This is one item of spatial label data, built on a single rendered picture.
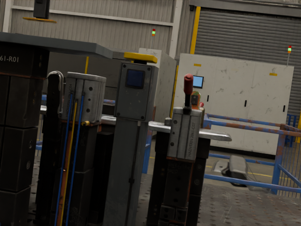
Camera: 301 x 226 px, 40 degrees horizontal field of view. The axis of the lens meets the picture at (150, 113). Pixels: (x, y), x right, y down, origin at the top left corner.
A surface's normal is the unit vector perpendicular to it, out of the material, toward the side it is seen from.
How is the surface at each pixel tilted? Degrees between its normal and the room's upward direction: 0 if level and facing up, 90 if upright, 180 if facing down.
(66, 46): 90
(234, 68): 90
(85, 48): 90
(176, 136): 90
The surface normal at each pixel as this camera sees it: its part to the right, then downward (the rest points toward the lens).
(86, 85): -0.14, 0.04
